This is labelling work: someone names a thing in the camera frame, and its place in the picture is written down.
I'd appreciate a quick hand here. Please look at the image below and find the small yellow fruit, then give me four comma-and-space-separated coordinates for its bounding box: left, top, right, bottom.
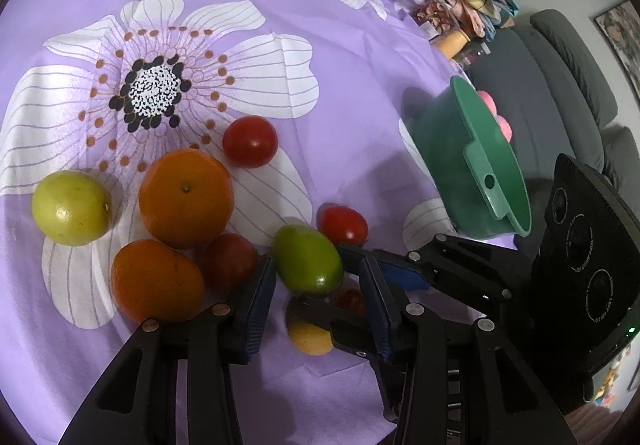
285, 298, 334, 356

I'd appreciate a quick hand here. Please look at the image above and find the red tomato upper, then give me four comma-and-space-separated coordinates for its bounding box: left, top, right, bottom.
222, 116, 279, 169

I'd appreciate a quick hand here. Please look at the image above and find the green plastic bowl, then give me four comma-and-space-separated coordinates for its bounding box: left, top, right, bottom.
408, 77, 533, 239

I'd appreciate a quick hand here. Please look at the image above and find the dark red tomato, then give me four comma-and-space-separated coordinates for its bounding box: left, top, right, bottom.
194, 233, 259, 298

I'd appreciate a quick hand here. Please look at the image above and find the purple floral cloth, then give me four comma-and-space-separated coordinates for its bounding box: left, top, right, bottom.
1, 0, 458, 444

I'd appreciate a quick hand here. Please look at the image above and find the grey sofa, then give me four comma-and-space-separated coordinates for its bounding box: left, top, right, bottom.
471, 0, 639, 216

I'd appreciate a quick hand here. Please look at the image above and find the small red tomato under gripper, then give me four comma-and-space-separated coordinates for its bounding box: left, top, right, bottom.
334, 288, 367, 317

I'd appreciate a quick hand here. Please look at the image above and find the red tomato right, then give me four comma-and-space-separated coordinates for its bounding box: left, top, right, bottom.
318, 205, 369, 246

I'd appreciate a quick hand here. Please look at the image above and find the wall picture frame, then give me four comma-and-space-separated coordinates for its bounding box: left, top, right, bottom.
593, 0, 640, 98

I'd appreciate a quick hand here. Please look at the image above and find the small orange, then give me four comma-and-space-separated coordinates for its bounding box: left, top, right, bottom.
111, 239, 205, 324

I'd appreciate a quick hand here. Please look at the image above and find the pink plush toy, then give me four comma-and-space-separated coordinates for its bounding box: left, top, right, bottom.
477, 91, 512, 142

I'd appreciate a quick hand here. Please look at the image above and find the yellow-green lime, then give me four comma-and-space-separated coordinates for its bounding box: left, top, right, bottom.
32, 170, 112, 247

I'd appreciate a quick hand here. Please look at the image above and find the small dark bottle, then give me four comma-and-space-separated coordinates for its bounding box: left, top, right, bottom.
458, 41, 490, 68

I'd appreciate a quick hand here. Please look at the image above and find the large orange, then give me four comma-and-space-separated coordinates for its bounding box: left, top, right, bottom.
138, 148, 234, 250

